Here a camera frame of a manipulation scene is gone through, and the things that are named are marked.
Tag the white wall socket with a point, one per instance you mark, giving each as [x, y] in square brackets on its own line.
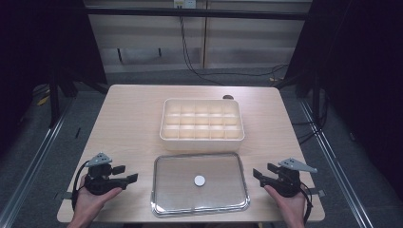
[184, 3]

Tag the dark round table grommet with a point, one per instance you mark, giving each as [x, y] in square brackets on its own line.
[227, 97]

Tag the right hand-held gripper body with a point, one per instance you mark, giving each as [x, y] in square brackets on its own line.
[286, 183]

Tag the grey tape strip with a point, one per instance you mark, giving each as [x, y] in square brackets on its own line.
[63, 195]
[316, 192]

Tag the metal floor rail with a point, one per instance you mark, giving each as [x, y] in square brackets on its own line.
[31, 164]
[335, 164]

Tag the black metal stand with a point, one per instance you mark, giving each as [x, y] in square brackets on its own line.
[315, 91]
[54, 101]

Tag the yellow floor marker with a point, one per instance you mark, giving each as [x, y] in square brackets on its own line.
[42, 100]

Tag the black curtain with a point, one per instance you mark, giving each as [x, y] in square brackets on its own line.
[364, 79]
[38, 47]

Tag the black horizontal bar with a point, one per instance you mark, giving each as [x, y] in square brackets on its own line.
[190, 13]

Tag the white round disc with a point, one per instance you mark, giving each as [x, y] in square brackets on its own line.
[199, 180]

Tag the person's left hand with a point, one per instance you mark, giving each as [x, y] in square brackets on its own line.
[88, 205]

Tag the small black floor piece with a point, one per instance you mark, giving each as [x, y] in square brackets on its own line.
[77, 132]

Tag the clear lid with white knob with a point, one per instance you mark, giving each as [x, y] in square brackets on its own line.
[177, 196]

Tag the cream compartment storage box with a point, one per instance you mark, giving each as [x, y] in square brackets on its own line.
[201, 144]

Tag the person's right hand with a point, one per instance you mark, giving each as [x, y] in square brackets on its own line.
[291, 209]

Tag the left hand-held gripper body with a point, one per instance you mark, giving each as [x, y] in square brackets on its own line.
[98, 182]

